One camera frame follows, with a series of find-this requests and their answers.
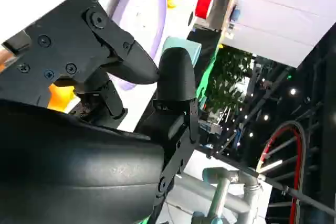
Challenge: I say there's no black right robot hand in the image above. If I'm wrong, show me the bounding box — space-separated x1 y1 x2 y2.
0 0 201 224

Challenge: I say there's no lilac plate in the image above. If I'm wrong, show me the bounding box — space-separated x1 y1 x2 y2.
107 0 167 91

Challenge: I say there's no green cloth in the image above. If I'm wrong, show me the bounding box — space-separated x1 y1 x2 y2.
194 47 224 111

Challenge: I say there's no pale green mug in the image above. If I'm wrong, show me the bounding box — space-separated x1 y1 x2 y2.
163 36 202 66

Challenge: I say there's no green leafy plant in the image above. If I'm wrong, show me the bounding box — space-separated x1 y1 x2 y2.
206 47 254 121

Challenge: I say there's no white panel board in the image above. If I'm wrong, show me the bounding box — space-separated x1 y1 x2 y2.
219 0 336 68

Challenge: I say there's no red hoop cable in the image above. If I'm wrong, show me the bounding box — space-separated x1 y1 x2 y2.
257 120 307 224

